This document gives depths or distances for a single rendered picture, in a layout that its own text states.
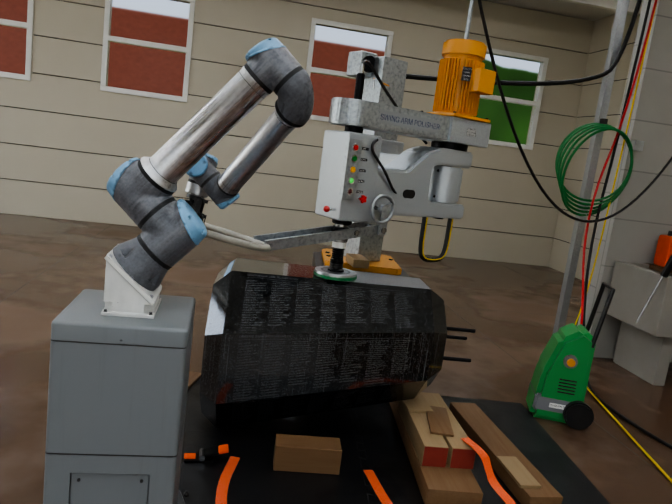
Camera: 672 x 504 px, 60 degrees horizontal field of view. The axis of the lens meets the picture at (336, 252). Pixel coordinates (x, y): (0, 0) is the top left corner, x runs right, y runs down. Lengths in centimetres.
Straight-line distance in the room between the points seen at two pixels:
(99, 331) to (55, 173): 750
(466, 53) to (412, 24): 628
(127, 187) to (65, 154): 732
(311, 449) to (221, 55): 708
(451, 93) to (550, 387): 185
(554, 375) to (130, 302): 265
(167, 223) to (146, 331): 35
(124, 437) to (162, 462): 15
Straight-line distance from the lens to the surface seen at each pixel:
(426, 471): 282
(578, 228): 511
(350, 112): 279
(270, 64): 185
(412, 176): 304
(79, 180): 927
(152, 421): 201
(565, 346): 379
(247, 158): 205
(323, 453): 278
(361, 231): 293
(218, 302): 281
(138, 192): 197
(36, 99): 939
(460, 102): 326
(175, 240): 195
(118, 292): 197
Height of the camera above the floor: 144
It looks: 10 degrees down
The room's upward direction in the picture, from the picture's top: 7 degrees clockwise
